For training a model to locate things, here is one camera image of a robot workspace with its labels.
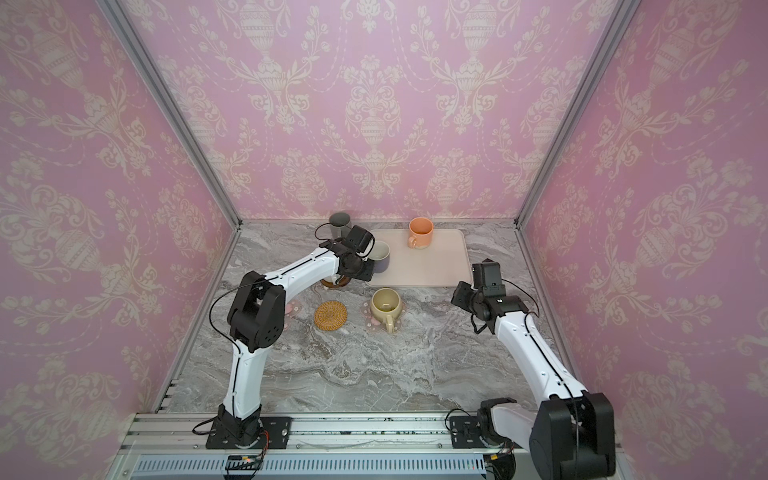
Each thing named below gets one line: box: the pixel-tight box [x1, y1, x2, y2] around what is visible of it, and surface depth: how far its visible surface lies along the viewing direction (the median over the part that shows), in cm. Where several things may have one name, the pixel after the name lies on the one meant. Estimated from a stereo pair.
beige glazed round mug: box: [370, 288, 402, 334], surface depth 90 cm
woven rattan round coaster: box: [314, 300, 348, 331], surface depth 96 cm
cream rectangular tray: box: [368, 229, 472, 287], surface depth 111 cm
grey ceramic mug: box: [329, 212, 351, 239], surface depth 108 cm
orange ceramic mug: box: [408, 216, 434, 250], surface depth 110 cm
